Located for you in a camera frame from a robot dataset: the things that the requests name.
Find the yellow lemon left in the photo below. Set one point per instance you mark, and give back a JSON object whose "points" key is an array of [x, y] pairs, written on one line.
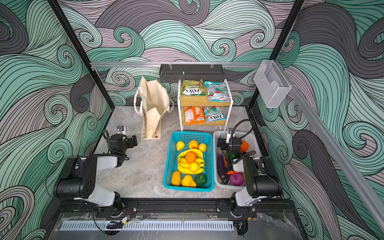
{"points": [[180, 145]]}

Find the yellow banana bunch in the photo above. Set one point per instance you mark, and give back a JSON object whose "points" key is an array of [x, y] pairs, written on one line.
{"points": [[183, 166]]}

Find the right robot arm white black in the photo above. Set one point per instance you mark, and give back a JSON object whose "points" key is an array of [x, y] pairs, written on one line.
{"points": [[240, 166]]}

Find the white slotted cable duct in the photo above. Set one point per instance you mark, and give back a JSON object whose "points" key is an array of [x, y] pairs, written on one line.
{"points": [[150, 225]]}

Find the aluminium wall rail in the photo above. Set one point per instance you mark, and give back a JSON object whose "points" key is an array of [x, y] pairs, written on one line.
{"points": [[373, 202], [137, 64]]}

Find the yellow textured pineapple fruit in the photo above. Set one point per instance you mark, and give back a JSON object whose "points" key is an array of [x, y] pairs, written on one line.
{"points": [[176, 178]]}

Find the orange mandarin fruit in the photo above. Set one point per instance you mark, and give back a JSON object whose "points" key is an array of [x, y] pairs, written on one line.
{"points": [[190, 157]]}

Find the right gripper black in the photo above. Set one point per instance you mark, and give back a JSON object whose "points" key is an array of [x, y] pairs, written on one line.
{"points": [[229, 152]]}

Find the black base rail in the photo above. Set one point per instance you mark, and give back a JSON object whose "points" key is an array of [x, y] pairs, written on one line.
{"points": [[221, 208]]}

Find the purple red onion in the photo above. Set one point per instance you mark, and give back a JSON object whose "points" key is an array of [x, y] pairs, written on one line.
{"points": [[237, 179]]}

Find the yellow lemon on bananas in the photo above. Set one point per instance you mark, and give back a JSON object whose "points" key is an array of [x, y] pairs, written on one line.
{"points": [[194, 167]]}

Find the purple eggplant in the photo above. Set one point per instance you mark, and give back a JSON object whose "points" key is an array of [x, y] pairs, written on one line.
{"points": [[222, 168]]}

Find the yellow orange fruit top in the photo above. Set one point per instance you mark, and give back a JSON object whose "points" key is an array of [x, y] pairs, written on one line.
{"points": [[193, 144]]}

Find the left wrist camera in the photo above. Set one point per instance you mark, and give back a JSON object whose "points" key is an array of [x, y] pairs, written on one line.
{"points": [[121, 130]]}

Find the teal red candy bag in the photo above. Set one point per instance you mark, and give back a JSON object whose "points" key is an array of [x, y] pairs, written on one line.
{"points": [[217, 92]]}

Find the orange fruit in white basket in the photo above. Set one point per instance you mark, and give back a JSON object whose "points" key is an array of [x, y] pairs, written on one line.
{"points": [[244, 146]]}

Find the yellow lemon right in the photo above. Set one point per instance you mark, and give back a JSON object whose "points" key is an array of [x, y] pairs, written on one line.
{"points": [[202, 147]]}

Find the aluminium wall rail right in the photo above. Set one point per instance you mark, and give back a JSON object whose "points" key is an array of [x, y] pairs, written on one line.
{"points": [[373, 202]]}

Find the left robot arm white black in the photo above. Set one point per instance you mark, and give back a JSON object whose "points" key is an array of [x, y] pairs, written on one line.
{"points": [[77, 180]]}

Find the yellow green Fox's candy bag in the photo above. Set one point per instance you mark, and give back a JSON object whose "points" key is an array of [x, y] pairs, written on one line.
{"points": [[193, 88]]}

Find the green avocado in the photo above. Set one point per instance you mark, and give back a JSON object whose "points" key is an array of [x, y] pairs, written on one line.
{"points": [[201, 180]]}

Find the cream canvas grocery bag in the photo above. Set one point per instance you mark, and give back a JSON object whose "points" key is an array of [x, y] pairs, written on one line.
{"points": [[155, 102]]}

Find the teal plastic basket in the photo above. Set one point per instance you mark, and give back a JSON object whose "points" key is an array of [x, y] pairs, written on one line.
{"points": [[172, 165]]}

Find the yellow pear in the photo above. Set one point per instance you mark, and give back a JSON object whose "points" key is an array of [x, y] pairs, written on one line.
{"points": [[188, 182]]}

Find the orange snack bag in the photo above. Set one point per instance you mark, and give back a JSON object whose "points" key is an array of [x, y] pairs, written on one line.
{"points": [[194, 115]]}

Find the clear acrylic wall holder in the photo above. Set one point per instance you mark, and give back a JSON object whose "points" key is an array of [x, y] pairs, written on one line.
{"points": [[272, 83]]}

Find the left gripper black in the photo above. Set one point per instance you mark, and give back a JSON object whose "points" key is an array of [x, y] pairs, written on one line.
{"points": [[132, 141]]}

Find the teal Fox's candy bag lower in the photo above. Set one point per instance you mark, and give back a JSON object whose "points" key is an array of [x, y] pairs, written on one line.
{"points": [[214, 114]]}

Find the aluminium wall rail back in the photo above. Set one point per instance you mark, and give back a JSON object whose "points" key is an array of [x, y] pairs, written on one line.
{"points": [[137, 64]]}

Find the orange carrot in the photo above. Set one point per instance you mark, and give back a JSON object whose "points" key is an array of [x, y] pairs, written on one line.
{"points": [[232, 172]]}

